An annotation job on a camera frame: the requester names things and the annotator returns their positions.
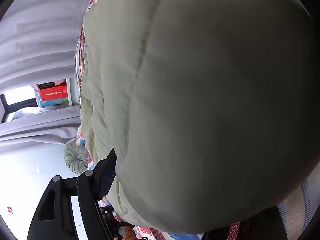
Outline olive green puffer jacket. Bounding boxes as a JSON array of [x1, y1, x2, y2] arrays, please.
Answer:
[[79, 0, 320, 235]]

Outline round green pleated cushion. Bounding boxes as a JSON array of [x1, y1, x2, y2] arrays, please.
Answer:
[[63, 141, 88, 174]]

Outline red box on shelf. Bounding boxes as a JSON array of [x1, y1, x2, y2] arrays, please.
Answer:
[[39, 80, 68, 101]]

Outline white shelf unit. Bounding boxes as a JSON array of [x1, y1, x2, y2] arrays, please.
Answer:
[[66, 78, 80, 106]]

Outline grey curtain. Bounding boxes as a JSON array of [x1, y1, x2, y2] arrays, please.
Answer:
[[1, 0, 89, 146]]

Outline leaf patterned plaid quilt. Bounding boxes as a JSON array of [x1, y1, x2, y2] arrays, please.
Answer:
[[74, 0, 313, 240]]

